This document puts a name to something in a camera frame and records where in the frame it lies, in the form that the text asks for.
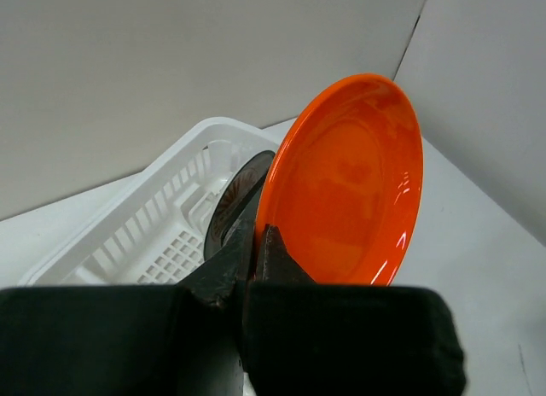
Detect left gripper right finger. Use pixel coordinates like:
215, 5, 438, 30
245, 226, 465, 395

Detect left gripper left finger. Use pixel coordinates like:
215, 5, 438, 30
1, 220, 254, 395

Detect orange round plate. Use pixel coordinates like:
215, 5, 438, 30
254, 73, 424, 286

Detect black square floral plate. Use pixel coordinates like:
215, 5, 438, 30
202, 173, 265, 265

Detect white round sunburst plate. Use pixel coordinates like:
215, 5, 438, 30
210, 150, 276, 230

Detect white plastic dish rack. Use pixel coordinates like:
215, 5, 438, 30
19, 117, 280, 286

